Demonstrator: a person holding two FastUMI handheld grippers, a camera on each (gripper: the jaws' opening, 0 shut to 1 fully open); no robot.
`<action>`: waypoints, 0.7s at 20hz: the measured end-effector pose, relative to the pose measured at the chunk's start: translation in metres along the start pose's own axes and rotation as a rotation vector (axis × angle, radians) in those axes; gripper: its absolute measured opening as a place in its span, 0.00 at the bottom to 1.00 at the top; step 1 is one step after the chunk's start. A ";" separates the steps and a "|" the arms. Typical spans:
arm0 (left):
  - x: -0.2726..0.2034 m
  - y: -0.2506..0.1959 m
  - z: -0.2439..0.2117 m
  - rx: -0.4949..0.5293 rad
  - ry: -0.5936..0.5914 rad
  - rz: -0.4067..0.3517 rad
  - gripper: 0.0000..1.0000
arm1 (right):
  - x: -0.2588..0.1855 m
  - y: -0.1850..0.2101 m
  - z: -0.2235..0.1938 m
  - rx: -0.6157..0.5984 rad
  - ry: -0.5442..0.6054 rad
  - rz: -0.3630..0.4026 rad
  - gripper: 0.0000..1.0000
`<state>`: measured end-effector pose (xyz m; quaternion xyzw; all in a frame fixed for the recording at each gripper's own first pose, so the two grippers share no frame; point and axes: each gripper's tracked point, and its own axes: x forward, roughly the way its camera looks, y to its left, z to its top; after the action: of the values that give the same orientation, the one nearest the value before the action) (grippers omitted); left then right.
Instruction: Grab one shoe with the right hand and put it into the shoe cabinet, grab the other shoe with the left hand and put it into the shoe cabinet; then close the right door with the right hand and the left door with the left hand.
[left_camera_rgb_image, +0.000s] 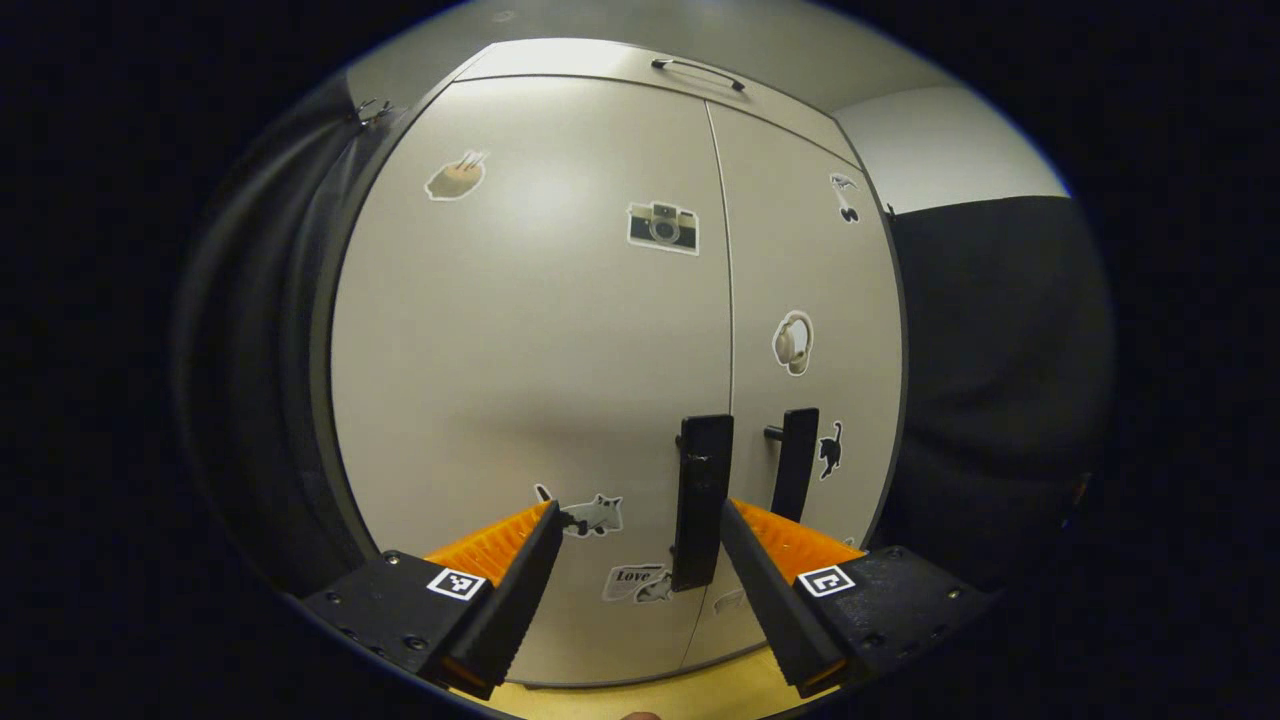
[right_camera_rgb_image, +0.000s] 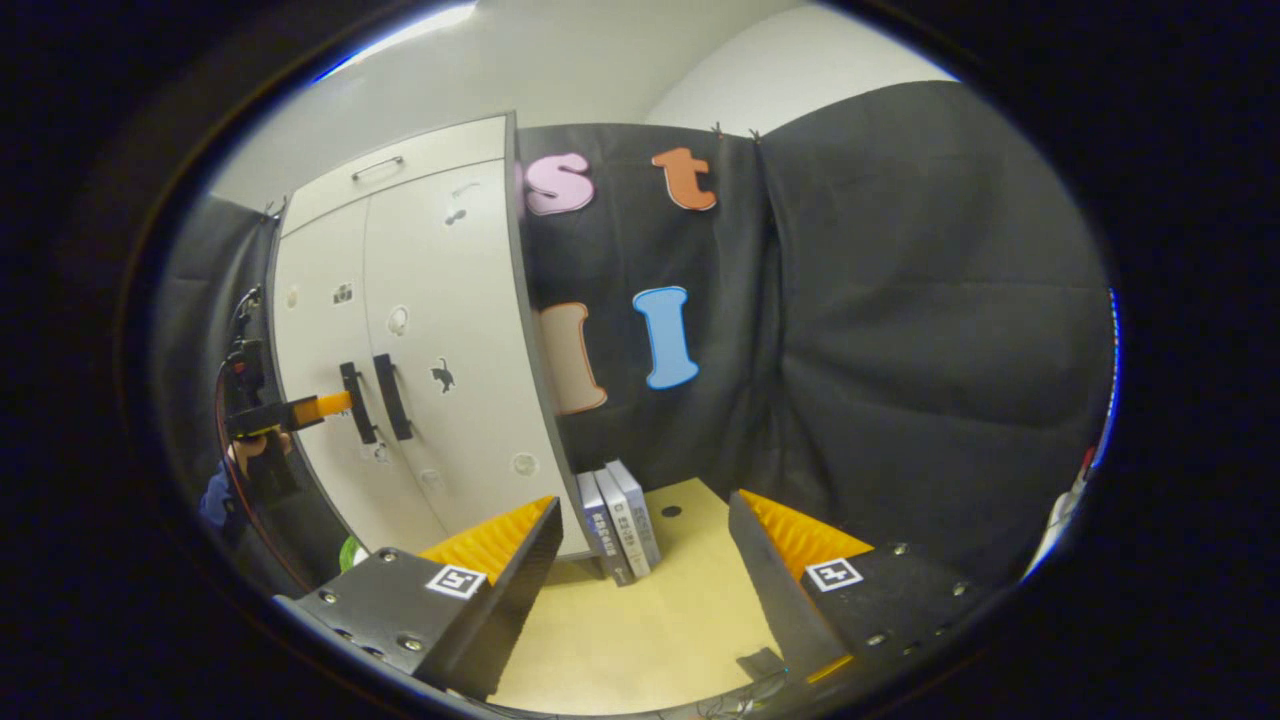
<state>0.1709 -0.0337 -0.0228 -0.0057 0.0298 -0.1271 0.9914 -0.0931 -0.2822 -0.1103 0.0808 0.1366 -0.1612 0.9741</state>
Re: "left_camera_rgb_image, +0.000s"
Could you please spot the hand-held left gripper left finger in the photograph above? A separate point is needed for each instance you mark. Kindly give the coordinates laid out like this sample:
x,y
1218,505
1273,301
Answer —
x,y
515,610

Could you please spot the black backdrop cloth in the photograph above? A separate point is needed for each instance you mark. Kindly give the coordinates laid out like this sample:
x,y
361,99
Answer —
x,y
1000,370
250,350

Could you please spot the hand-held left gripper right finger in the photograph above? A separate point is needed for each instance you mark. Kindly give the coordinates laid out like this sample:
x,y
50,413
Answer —
x,y
770,610

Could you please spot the white cabinet drawer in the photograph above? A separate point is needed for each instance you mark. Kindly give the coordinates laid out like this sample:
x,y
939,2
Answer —
x,y
560,58

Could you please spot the black binder clip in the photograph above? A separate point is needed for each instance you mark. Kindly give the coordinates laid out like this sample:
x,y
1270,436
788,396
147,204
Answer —
x,y
366,110
382,108

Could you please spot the white shoe cabinet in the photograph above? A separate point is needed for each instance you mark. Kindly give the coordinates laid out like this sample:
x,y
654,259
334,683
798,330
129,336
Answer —
x,y
320,380

